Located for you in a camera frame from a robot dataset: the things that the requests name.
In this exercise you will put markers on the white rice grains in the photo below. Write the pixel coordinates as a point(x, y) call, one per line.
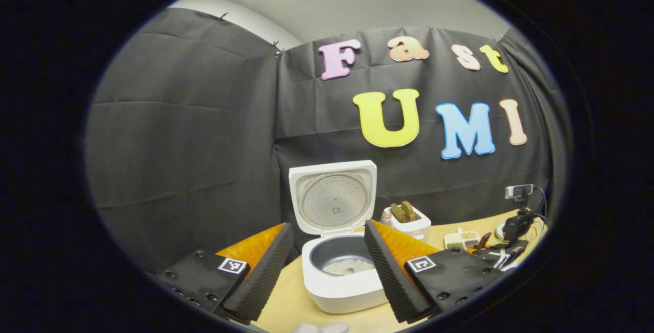
point(347, 267)

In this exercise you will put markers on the white toaster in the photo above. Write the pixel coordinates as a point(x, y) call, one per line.
point(416, 229)

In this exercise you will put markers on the small clear bottle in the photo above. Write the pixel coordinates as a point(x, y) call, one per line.
point(387, 217)

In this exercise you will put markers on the brown bread slice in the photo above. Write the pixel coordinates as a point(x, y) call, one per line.
point(407, 210)
point(397, 212)

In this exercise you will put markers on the black backdrop cloth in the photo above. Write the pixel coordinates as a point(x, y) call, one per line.
point(179, 144)

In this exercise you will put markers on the white rice cooker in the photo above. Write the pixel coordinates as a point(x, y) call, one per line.
point(332, 294)

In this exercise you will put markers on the green mung beans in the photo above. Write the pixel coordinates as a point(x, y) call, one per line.
point(453, 243)

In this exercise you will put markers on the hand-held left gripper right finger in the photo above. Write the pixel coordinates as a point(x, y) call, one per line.
point(393, 282)

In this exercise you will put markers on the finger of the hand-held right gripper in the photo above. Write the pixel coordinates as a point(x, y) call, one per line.
point(503, 248)
point(498, 264)

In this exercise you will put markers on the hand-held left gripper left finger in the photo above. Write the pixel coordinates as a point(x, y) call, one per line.
point(263, 282)

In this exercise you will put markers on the wooden spoon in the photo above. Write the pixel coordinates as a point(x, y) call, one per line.
point(483, 241)

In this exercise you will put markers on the white sectioned tray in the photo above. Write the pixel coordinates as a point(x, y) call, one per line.
point(460, 235)

